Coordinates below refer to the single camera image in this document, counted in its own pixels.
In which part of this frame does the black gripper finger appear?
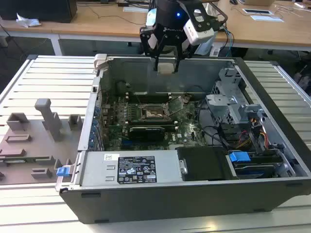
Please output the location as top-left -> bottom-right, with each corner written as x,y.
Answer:
173,36 -> 194,74
139,26 -> 161,72

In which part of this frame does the silver square CPU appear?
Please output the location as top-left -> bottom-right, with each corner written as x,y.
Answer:
157,63 -> 177,74

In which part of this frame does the thin metal locking lever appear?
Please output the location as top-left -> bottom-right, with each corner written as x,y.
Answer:
135,93 -> 145,109
169,106 -> 185,120

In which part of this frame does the blue expansion slot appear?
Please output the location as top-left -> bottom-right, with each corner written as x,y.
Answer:
121,138 -> 134,150

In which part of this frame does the white paper sheet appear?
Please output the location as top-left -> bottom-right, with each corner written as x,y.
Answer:
250,15 -> 285,23
122,6 -> 149,13

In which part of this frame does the pale grey case latch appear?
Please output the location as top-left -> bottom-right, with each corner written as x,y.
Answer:
93,53 -> 108,71

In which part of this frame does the silver metal drive cage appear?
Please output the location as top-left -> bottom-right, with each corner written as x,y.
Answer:
205,67 -> 267,136

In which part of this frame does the white framed tray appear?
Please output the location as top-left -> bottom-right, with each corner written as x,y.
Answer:
242,8 -> 274,16

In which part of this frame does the wooden office desk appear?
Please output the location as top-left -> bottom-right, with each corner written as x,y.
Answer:
52,0 -> 311,53
0,4 -> 82,57

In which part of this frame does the green motherboard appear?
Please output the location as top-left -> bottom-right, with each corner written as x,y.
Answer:
101,93 -> 209,151

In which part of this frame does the cardboard box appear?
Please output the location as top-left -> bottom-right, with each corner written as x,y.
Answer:
242,0 -> 275,7

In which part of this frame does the blue plastic card retainer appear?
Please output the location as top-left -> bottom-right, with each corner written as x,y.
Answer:
88,106 -> 101,150

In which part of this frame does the black computer tower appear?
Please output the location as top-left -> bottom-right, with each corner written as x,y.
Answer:
0,0 -> 78,24

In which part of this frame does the black plastic shroud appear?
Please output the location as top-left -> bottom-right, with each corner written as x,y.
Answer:
175,146 -> 238,182

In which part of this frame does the crumpled white paper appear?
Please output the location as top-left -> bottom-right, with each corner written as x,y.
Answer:
16,12 -> 42,28

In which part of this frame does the hard disk in blue carrier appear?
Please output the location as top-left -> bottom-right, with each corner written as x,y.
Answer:
227,150 -> 277,180

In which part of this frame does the silver power supply with label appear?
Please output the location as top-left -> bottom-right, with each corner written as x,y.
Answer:
72,150 -> 183,187

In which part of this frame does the black open PC case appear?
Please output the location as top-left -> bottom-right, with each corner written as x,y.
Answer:
55,53 -> 311,225

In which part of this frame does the grey parts rack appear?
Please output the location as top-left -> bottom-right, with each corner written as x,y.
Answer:
0,98 -> 85,186

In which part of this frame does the blue plastic latch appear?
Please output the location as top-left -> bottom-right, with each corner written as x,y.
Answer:
55,166 -> 70,177

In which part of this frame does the green RAM stick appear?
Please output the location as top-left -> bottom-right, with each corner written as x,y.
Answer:
0,156 -> 51,166

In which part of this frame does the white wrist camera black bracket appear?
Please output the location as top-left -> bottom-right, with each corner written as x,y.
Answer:
182,6 -> 216,46

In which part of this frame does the blue cable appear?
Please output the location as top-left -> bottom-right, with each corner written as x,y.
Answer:
218,23 -> 236,51

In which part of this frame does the black robot camera cable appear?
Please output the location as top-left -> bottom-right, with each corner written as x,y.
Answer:
206,2 -> 229,32

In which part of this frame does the coloured wire bundle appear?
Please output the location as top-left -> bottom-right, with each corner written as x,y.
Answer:
239,117 -> 269,149

